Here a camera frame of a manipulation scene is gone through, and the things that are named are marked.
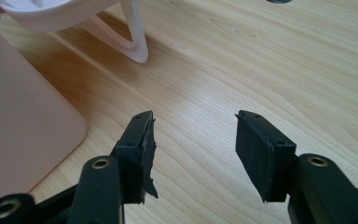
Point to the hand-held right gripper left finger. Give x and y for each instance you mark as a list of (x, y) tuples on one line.
[(130, 161)]

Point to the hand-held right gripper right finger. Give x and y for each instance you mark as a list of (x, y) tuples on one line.
[(267, 161)]

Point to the pink board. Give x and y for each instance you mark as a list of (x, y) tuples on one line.
[(21, 118)]

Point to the white plastic stand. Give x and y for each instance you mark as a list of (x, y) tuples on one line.
[(74, 18)]

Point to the dark round object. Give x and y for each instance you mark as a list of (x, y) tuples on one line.
[(279, 1)]

